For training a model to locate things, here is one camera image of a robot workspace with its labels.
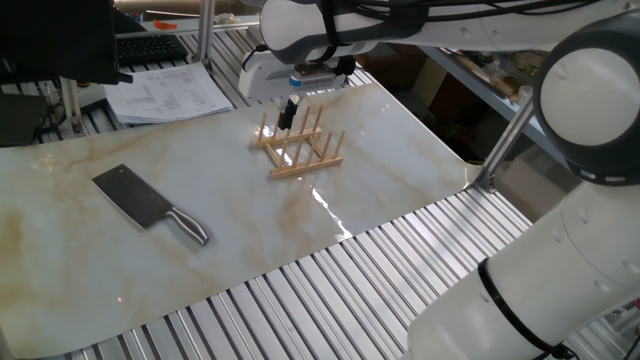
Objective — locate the aluminium frame post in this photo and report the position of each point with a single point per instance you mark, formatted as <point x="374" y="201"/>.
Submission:
<point x="502" y="145"/>
<point x="205" y="30"/>
<point x="70" y="105"/>

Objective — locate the marble pattern table mat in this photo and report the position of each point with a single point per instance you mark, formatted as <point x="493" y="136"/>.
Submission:
<point x="225" y="225"/>

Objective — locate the grey metal shelf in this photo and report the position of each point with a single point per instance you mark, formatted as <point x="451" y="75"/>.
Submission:
<point x="475" y="85"/>

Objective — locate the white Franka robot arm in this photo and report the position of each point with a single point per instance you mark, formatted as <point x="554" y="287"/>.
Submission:
<point x="590" y="95"/>

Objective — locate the black keyboard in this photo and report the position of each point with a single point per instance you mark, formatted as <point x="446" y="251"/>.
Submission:
<point x="150" y="49"/>

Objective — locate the small colourful carton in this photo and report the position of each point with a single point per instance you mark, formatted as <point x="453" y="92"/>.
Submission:
<point x="527" y="62"/>

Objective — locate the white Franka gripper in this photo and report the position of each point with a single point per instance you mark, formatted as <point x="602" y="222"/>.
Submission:
<point x="260" y="75"/>

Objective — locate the black monitor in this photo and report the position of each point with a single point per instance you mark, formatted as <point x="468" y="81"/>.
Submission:
<point x="55" y="40"/>

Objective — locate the brown cardboard box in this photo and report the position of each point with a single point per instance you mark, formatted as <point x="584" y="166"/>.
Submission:
<point x="395" y="67"/>

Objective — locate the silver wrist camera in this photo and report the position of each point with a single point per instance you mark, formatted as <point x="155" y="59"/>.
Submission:
<point x="315" y="77"/>

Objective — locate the wooden dowel rack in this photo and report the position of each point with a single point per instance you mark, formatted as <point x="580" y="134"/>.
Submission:
<point x="305" y="167"/>

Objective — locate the black box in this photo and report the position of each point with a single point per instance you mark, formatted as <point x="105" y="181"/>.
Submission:
<point x="20" y="120"/>

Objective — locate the stack of printed papers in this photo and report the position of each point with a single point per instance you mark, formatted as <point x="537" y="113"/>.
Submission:
<point x="165" y="95"/>

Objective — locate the orange tape piece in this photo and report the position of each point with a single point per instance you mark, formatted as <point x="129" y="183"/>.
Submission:
<point x="165" y="24"/>

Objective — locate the steel cleaver knife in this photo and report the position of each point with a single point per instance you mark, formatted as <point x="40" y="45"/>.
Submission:
<point x="135" y="197"/>

